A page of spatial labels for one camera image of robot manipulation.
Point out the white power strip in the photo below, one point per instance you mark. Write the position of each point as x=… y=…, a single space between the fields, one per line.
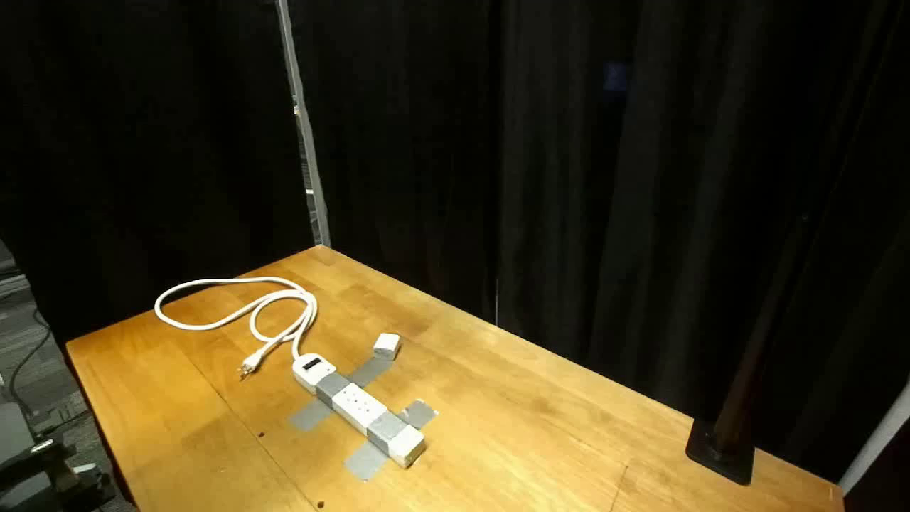
x=361 y=404

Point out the white charger head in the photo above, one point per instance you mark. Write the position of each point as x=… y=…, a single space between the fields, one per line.
x=389 y=346

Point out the black post with base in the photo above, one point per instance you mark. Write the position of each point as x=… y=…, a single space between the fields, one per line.
x=725 y=446

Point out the grey metal pole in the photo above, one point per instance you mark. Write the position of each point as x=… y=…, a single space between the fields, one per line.
x=307 y=144

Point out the white slanted pole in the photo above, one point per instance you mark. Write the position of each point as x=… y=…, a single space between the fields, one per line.
x=882 y=430

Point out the black curtain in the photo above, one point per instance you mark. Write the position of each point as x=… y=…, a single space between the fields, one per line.
x=570 y=144

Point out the black floor equipment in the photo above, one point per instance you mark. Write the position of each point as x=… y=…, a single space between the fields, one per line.
x=25 y=446

